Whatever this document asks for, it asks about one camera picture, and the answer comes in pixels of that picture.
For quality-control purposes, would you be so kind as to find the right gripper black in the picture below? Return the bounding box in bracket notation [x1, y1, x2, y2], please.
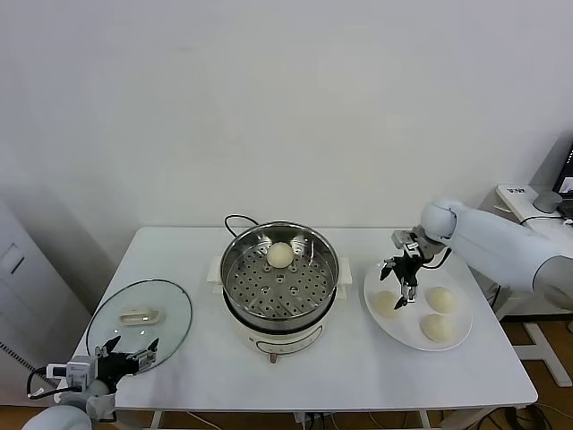
[379, 253, 424, 311]

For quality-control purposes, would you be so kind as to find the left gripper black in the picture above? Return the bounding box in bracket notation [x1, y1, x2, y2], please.
[95, 335, 160, 384]

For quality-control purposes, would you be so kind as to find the white steamed baozi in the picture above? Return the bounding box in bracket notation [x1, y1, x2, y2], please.
[372, 290, 401, 319]
[419, 313, 453, 344]
[424, 286, 458, 314]
[267, 241, 295, 269]

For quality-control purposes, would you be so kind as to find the glass lid with cream handle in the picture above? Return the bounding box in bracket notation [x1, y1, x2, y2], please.
[85, 279, 193, 377]

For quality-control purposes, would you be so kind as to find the perforated steel steamer basket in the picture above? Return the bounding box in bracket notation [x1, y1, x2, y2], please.
[206, 221, 355, 320]

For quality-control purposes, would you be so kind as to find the white round plate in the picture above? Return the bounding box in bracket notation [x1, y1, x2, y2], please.
[363, 256, 474, 352]

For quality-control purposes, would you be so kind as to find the white cabinet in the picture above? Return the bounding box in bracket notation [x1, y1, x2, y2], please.
[0, 199, 93, 400]

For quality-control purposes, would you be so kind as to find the cream electric cooker base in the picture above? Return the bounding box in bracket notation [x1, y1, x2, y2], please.
[210, 281, 348, 365]

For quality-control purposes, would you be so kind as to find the white side desk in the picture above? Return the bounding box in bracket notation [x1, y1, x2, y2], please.
[495, 184, 573, 387]

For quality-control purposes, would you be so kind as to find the grey round puck device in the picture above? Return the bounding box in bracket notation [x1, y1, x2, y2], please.
[532, 190, 561, 214]

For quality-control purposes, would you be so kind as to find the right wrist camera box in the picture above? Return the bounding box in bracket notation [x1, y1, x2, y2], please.
[391, 228, 424, 254]

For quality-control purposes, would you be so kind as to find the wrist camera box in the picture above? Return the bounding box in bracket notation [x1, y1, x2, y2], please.
[391, 228, 424, 254]
[47, 356, 98, 391]

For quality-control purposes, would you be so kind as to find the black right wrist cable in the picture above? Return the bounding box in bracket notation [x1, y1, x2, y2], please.
[423, 248, 451, 270]

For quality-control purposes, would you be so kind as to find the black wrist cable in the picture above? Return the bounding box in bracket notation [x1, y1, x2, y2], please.
[423, 248, 451, 270]
[26, 366, 62, 400]

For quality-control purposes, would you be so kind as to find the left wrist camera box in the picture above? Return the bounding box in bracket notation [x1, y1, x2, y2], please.
[47, 356, 98, 391]

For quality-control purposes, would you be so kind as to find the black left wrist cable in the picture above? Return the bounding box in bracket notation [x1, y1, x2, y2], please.
[26, 366, 62, 400]

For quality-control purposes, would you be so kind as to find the black power adapter cable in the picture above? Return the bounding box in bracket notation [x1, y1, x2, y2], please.
[490, 215, 566, 310]

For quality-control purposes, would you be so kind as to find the black cooker power cord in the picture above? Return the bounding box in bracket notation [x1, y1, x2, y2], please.
[223, 215, 261, 241]

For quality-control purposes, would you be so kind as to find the floor cable bundle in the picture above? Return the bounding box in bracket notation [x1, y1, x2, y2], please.
[518, 402, 573, 430]

